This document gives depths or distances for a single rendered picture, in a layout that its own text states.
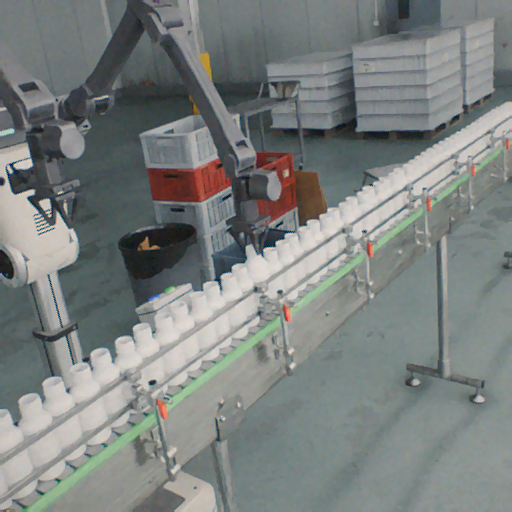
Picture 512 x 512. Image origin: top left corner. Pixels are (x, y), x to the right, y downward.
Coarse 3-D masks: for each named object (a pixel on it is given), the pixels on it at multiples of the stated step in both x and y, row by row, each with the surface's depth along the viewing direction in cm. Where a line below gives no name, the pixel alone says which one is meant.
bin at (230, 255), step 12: (276, 228) 253; (264, 240) 258; (276, 240) 255; (216, 252) 237; (228, 252) 243; (240, 252) 249; (216, 264) 236; (228, 264) 232; (216, 276) 238; (336, 336) 221
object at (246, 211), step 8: (248, 200) 159; (256, 200) 161; (240, 208) 160; (248, 208) 159; (256, 208) 161; (232, 216) 166; (240, 216) 161; (248, 216) 160; (256, 216) 161; (264, 216) 162; (240, 224) 161; (248, 224) 159; (256, 224) 158
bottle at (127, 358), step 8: (120, 344) 132; (128, 344) 132; (120, 352) 132; (128, 352) 132; (136, 352) 135; (120, 360) 133; (128, 360) 132; (136, 360) 133; (120, 368) 132; (128, 368) 132; (144, 368) 136; (144, 376) 135; (128, 384) 134; (144, 384) 136; (128, 392) 134; (128, 400) 135
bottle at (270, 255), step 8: (264, 248) 172; (272, 248) 173; (264, 256) 171; (272, 256) 170; (272, 264) 171; (280, 264) 172; (272, 272) 170; (280, 280) 172; (272, 288) 172; (280, 288) 173; (272, 296) 173
